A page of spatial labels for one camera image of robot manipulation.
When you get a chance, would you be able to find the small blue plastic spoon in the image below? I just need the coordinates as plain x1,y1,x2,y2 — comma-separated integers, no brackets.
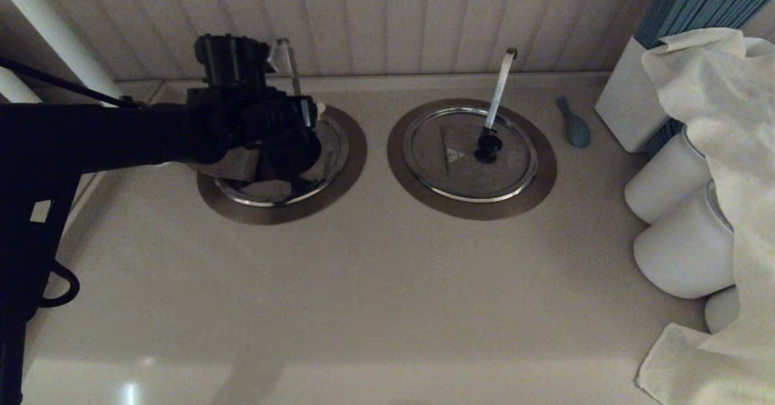
556,96,592,150

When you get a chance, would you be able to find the white pole with base flange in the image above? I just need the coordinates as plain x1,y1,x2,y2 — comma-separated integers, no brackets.
0,0,123,100

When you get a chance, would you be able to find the white square holder box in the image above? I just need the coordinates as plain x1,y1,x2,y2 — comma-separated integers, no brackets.
593,37,670,154

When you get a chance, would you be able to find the cream cloth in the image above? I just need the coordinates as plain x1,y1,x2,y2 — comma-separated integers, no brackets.
635,28,775,405

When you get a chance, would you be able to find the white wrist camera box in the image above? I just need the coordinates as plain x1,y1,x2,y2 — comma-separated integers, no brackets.
266,39,292,74

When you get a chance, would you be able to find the brown steel well ring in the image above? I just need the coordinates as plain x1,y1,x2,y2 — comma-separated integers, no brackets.
197,102,368,225
387,99,558,221

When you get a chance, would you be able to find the long thin black arm cable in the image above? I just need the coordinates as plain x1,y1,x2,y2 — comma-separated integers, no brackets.
0,56,147,108

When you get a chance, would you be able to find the black elbow cable loop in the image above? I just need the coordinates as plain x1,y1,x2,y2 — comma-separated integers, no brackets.
39,260,81,308

